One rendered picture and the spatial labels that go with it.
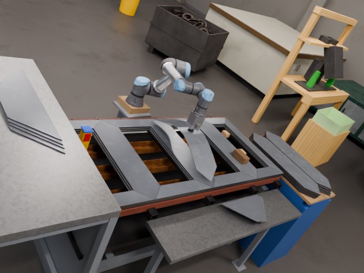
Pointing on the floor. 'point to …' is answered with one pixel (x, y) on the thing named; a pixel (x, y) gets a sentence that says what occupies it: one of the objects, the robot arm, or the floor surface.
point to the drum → (129, 6)
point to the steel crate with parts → (185, 37)
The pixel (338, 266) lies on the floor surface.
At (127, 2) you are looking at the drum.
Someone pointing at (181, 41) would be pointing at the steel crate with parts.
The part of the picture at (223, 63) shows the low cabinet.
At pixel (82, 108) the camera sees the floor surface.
